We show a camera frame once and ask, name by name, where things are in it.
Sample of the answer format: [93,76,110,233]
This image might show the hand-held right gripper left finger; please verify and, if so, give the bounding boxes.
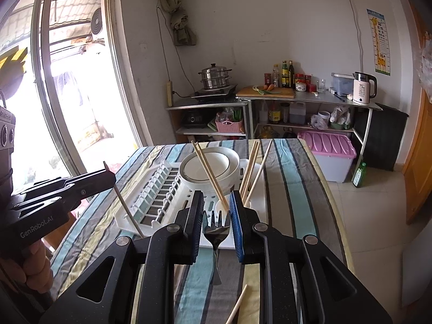
[39,190,205,324]

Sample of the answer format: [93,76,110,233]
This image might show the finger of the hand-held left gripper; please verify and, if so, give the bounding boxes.
[20,170,117,201]
[12,187,85,217]

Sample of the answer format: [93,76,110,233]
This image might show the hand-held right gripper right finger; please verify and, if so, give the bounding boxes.
[229,190,394,324]

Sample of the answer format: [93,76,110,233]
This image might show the metal fork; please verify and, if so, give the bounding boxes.
[202,210,233,286]

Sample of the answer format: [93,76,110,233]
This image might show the white utensil cup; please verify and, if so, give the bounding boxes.
[215,161,263,215]

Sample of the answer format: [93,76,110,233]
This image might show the white plastic dish rack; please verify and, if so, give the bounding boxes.
[114,157,271,249]

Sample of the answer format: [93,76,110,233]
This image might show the person's left hand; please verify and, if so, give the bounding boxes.
[19,239,55,293]

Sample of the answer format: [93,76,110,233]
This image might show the white bowl with dark rim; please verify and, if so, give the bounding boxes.
[179,148,240,191]
[189,147,242,190]

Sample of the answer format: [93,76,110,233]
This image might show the striped tablecloth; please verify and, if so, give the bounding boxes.
[50,138,356,324]

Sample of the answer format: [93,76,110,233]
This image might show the hanging clothes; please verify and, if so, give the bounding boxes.
[52,70,83,107]

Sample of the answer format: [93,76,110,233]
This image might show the pink plastic basket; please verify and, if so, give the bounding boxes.
[215,118,244,134]

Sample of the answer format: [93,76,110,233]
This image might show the black kitchen appliance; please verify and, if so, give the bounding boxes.
[182,113,207,129]

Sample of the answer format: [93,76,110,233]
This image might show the sliding glass door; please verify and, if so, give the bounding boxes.
[0,0,153,179]

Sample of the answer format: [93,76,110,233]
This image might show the pink lidded storage box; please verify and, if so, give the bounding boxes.
[297,130,357,184]

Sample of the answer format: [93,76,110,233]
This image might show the orange labelled bottle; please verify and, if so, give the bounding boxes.
[268,101,282,125]

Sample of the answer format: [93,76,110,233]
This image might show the small metal kitchen shelf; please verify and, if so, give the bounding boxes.
[165,94,252,144]

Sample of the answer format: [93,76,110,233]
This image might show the dark liquid plastic jug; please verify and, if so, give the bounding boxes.
[289,102,307,125]

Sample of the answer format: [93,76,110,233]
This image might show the green plastic bottle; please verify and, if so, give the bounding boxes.
[351,161,368,188]

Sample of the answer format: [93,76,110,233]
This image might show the black induction cooker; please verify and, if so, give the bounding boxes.
[191,85,237,101]

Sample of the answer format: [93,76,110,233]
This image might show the wooden cutting board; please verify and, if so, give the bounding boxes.
[236,86,296,99]

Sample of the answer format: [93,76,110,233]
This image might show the yellow black striped sign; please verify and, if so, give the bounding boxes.
[0,45,28,75]

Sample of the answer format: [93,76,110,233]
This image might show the crumpled plastic bags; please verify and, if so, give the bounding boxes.
[310,105,354,131]

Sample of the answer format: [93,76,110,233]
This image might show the stainless steel steamer pot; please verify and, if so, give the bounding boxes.
[200,63,233,90]

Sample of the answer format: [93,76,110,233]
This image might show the long metal kitchen shelf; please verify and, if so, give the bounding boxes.
[235,90,383,167]

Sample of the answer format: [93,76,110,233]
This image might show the outdoor air conditioner unit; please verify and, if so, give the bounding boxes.
[89,6,105,43]

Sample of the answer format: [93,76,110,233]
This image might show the black panel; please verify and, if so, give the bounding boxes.
[354,103,409,172]

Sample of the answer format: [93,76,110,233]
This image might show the grey lidded plastic container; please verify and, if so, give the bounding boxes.
[330,72,355,96]

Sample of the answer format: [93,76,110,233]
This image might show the tied grey curtain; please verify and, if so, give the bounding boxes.
[156,0,198,46]

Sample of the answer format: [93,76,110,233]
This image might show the white electric kettle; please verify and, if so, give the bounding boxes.
[352,72,378,105]

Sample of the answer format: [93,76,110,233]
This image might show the wooden door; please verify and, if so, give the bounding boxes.
[403,3,432,225]

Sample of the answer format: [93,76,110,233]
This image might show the hanging plastic bag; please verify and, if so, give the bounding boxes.
[416,32,432,104]

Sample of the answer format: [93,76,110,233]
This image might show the giraffe wall poster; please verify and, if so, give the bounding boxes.
[366,9,392,77]

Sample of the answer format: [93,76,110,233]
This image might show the black wall cable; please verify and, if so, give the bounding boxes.
[337,0,367,75]

